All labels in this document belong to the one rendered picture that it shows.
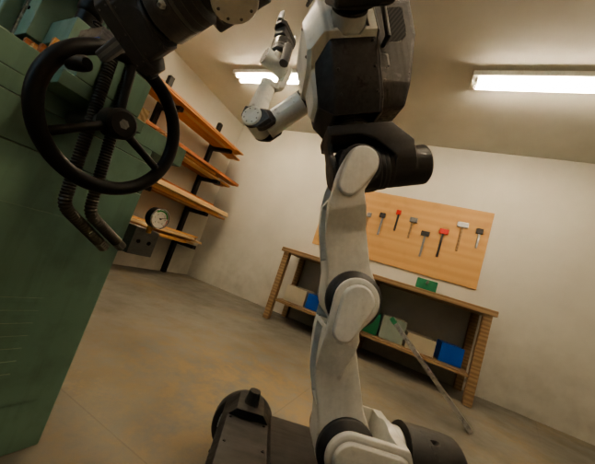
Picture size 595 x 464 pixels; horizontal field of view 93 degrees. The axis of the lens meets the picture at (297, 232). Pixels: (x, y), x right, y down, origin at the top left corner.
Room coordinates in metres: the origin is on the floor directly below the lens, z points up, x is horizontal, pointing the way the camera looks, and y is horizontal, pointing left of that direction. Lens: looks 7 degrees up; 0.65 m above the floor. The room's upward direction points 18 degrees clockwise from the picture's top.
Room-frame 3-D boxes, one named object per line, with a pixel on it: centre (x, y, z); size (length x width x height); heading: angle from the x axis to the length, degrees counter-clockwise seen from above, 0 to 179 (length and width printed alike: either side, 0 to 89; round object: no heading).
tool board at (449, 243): (3.50, -1.15, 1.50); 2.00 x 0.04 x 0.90; 66
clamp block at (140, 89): (0.63, 0.54, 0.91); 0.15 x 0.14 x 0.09; 153
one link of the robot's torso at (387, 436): (0.78, -0.32, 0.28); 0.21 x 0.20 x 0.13; 93
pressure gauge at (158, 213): (0.85, 0.41, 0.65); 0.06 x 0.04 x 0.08; 153
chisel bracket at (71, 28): (0.72, 0.73, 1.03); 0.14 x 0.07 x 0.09; 63
